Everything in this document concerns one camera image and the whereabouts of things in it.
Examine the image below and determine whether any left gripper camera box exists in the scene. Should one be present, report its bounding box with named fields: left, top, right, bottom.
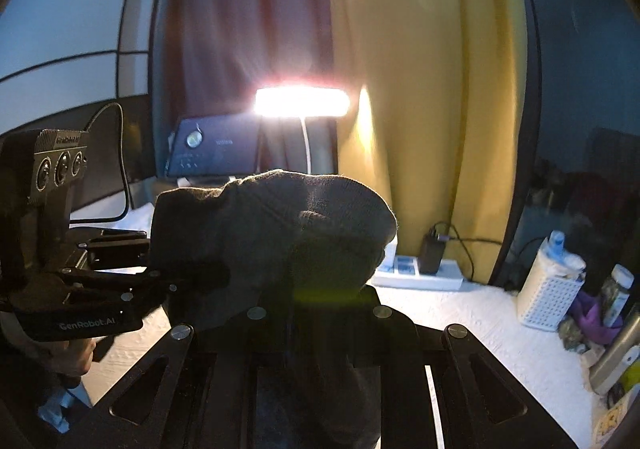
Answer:
left=1, top=128, right=89, bottom=276

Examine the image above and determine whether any black braided cable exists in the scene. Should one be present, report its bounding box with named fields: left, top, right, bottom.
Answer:
left=69, top=102, right=132, bottom=225

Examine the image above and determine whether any white desk lamp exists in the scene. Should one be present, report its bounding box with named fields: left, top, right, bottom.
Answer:
left=253, top=81, right=350, bottom=175

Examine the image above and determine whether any clear jar white lid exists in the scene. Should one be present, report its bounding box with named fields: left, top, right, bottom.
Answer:
left=601, top=264, right=634, bottom=328

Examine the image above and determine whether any brown knit garment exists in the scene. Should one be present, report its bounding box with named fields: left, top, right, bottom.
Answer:
left=150, top=170, right=397, bottom=448

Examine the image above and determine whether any white perforated basket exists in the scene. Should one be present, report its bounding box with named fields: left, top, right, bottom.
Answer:
left=515, top=239, right=586, bottom=332

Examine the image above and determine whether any white printed mug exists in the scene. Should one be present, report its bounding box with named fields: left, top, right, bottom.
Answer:
left=591, top=397, right=634, bottom=449

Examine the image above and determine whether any stainless steel tumbler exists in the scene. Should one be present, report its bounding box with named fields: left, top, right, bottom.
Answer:
left=589, top=303, right=639, bottom=396

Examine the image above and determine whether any black charger adapter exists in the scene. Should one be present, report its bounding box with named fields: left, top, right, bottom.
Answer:
left=418, top=227, right=448, bottom=275

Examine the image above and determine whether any white power strip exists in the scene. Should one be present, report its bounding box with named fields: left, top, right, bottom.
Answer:
left=368, top=255, right=465, bottom=292

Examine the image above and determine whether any tablet with dark screen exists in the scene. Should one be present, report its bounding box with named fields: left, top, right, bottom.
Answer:
left=166, top=112, right=260, bottom=178

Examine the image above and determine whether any yellow curtain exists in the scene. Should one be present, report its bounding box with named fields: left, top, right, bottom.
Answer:
left=331, top=0, right=527, bottom=283

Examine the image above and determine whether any purple cloth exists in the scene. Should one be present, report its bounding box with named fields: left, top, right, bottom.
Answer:
left=568, top=291, right=624, bottom=346

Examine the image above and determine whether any left hand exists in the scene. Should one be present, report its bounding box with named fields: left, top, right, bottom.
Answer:
left=1, top=311, right=96, bottom=377

